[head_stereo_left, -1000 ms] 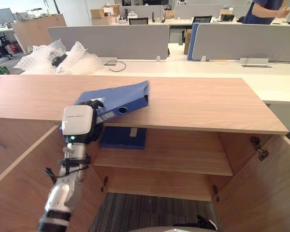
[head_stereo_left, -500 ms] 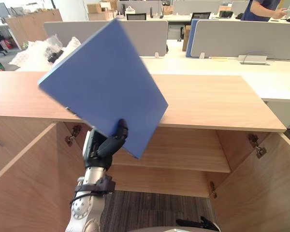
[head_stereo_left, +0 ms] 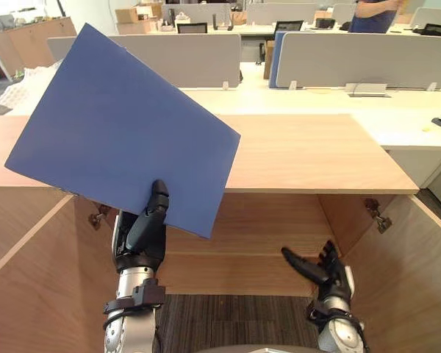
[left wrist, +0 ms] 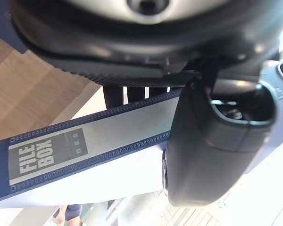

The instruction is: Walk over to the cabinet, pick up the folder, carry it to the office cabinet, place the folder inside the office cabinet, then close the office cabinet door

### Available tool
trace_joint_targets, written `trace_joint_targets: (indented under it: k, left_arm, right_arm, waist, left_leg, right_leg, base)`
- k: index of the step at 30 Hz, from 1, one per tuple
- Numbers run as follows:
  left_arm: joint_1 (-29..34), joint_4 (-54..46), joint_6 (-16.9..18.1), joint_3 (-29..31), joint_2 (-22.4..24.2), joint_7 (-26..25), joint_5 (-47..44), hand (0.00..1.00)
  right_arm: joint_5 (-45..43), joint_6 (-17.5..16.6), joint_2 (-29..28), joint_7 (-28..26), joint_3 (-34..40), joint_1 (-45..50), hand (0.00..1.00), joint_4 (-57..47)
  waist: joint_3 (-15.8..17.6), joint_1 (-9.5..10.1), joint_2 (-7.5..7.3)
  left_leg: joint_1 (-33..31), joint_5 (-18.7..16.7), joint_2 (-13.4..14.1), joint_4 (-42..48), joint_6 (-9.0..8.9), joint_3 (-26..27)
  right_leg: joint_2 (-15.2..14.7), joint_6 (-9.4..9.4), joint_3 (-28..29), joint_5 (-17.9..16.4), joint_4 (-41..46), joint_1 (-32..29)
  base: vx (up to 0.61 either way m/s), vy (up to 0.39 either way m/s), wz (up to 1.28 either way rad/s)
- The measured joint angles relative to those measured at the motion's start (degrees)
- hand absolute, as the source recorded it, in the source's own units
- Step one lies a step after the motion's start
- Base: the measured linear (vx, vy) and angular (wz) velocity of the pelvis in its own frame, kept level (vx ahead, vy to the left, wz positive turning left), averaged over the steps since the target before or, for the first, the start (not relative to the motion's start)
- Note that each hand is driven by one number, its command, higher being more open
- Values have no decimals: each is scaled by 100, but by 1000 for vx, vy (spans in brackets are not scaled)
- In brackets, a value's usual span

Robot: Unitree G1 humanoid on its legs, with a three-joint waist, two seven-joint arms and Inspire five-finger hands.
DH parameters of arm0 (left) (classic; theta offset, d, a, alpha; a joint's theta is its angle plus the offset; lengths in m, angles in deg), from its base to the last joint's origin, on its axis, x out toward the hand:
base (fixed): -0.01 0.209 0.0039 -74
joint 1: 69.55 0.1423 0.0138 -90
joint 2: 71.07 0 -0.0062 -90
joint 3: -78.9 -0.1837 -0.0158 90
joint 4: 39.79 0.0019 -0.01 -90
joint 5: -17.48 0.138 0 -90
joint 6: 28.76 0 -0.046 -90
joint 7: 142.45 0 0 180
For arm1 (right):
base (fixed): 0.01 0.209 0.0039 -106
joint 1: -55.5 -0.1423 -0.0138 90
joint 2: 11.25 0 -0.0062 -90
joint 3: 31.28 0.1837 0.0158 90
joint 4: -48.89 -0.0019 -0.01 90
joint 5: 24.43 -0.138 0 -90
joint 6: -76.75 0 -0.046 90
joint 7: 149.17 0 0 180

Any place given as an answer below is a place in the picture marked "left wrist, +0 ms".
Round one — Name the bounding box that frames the person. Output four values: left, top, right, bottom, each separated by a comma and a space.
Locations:
53, 203, 83, 222

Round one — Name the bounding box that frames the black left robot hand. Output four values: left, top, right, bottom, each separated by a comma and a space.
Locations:
8, 0, 283, 208

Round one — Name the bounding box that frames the blue file box white label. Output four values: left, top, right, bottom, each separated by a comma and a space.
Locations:
0, 60, 283, 210

